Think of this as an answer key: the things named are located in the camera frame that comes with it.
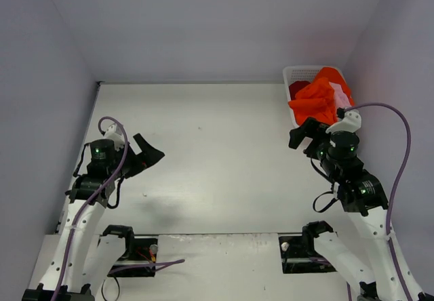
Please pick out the pink t shirt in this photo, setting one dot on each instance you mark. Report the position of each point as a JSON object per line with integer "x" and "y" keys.
{"x": 340, "y": 98}

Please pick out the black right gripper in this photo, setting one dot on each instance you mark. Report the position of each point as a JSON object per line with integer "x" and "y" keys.
{"x": 310, "y": 137}

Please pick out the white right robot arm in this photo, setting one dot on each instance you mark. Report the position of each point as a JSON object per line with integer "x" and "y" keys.
{"x": 387, "y": 277}

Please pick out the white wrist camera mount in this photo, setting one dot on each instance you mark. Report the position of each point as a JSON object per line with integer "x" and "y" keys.
{"x": 349, "y": 120}
{"x": 115, "y": 134}

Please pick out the white plastic basket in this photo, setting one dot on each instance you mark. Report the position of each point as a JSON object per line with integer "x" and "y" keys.
{"x": 299, "y": 73}

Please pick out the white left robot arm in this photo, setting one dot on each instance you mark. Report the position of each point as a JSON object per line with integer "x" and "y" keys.
{"x": 73, "y": 274}

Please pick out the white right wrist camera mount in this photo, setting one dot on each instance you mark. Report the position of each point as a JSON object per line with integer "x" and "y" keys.
{"x": 349, "y": 120}

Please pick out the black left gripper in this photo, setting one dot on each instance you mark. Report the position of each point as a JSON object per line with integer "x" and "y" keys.
{"x": 136, "y": 161}

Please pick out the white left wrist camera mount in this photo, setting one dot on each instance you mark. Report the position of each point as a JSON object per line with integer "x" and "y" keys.
{"x": 115, "y": 134}

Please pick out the orange t shirt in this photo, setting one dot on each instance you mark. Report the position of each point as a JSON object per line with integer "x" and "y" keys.
{"x": 333, "y": 75}
{"x": 316, "y": 100}

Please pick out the dark red t shirt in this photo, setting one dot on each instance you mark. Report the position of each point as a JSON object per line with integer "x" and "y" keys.
{"x": 295, "y": 87}

